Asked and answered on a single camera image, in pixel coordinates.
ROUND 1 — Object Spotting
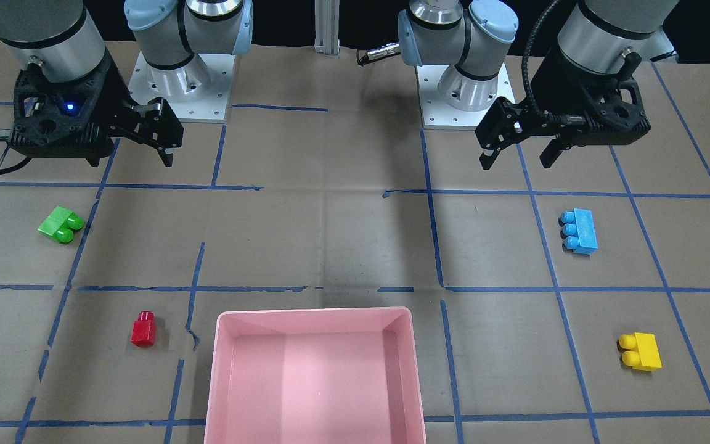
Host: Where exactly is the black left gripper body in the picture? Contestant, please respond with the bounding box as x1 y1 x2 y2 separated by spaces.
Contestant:
531 47 651 146

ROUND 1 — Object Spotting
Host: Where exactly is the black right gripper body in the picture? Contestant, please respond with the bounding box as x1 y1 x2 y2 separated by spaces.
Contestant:
9 52 138 167

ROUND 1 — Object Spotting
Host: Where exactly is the blue toy block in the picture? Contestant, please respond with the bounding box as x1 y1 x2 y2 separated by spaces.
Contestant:
560 208 599 255

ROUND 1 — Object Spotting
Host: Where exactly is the green toy block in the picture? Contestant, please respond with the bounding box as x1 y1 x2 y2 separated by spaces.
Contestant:
38 205 85 244

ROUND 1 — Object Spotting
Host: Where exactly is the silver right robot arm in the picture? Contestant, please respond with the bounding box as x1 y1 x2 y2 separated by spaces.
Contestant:
0 1 253 175

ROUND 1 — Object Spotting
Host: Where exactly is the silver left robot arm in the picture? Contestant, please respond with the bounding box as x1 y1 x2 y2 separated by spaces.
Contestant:
398 1 677 170

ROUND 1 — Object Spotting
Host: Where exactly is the pink plastic box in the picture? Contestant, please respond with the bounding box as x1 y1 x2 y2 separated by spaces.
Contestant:
205 306 426 443

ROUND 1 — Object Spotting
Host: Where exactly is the red toy block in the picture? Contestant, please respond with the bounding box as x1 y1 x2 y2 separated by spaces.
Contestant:
130 310 157 348

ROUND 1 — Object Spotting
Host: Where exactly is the yellow toy block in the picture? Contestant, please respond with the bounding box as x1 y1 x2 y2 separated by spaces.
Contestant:
617 332 663 372

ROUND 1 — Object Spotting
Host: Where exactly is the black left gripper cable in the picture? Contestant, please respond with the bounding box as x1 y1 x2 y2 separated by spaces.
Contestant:
519 0 568 121

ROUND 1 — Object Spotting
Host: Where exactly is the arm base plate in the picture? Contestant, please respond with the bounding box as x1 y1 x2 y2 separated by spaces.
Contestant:
129 53 239 123
415 65 515 130

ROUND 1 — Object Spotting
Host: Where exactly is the aluminium frame post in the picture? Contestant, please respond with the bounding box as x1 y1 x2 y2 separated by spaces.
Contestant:
314 0 340 58

